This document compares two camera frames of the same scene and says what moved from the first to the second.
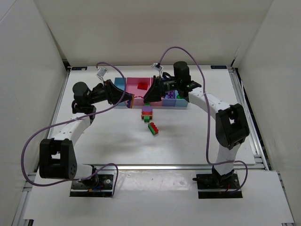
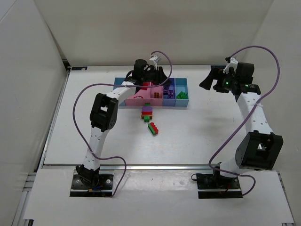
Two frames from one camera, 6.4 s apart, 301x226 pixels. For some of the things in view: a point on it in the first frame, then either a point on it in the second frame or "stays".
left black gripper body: (110, 92) → (159, 76)
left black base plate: (101, 184) stays
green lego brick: (179, 97) stays
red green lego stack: (153, 128) stays
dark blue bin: (170, 99) stays
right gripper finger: (154, 92) → (213, 75)
